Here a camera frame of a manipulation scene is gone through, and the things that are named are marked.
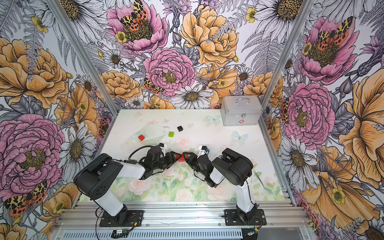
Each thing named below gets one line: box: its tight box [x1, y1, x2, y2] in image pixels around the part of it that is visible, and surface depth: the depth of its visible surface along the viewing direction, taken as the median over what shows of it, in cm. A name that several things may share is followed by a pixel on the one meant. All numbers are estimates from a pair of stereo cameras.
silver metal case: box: [220, 95, 263, 127], surface depth 108 cm
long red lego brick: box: [178, 154, 185, 163], surface depth 89 cm
